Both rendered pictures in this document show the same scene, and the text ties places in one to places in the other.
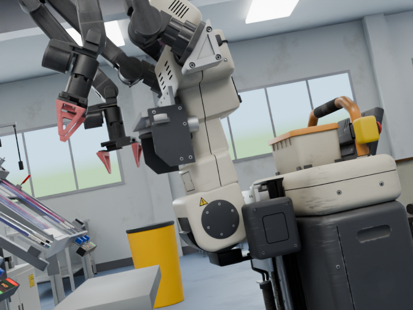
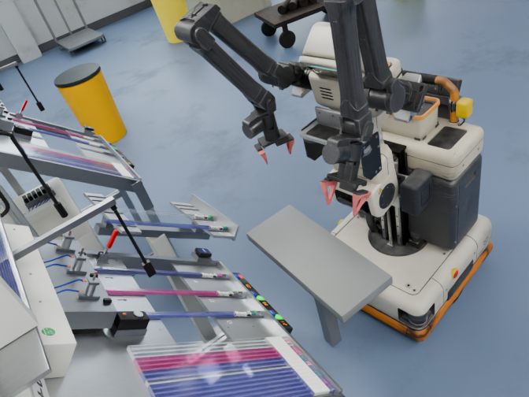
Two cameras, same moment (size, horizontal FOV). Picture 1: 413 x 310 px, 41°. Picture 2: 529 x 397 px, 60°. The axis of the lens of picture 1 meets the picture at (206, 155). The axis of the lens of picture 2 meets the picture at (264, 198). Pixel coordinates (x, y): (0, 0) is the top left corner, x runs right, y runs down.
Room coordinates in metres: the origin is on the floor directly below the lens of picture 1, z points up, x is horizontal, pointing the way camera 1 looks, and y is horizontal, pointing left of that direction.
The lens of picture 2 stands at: (0.43, 0.89, 1.90)
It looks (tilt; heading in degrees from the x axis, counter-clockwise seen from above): 38 degrees down; 339
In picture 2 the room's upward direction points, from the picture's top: 17 degrees counter-clockwise
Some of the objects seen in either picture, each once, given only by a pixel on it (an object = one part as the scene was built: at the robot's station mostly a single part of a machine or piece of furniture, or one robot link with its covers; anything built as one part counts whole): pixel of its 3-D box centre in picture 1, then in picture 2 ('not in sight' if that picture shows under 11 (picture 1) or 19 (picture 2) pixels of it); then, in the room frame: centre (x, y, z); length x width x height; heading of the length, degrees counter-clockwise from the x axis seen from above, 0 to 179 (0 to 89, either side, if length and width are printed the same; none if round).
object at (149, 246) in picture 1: (157, 264); (94, 106); (4.66, 0.57, 0.32); 0.42 x 0.41 x 0.65; 3
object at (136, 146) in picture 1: (131, 154); (283, 145); (1.77, 0.23, 0.97); 0.07 x 0.07 x 0.09; 79
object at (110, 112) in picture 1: (111, 116); (265, 119); (1.78, 0.27, 1.10); 0.07 x 0.06 x 0.07; 101
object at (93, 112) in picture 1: (99, 107); (257, 116); (1.76, 0.31, 1.13); 0.11 x 0.09 x 0.12; 101
